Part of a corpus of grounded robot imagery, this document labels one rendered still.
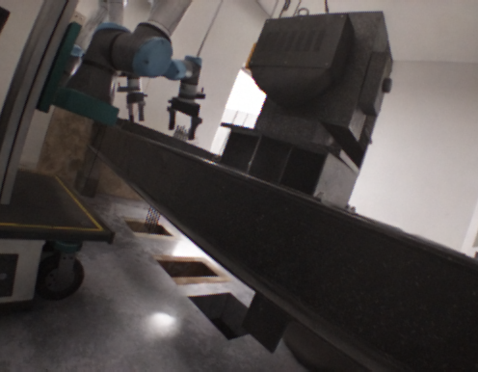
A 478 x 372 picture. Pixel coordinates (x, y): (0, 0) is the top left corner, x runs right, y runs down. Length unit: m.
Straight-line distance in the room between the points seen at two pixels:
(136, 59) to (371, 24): 1.06
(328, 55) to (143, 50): 0.76
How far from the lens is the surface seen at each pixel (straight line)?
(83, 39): 1.50
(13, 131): 0.94
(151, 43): 0.75
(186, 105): 1.07
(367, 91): 1.22
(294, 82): 1.20
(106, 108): 0.82
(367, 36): 1.37
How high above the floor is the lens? 0.66
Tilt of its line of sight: 2 degrees down
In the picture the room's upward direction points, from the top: 20 degrees clockwise
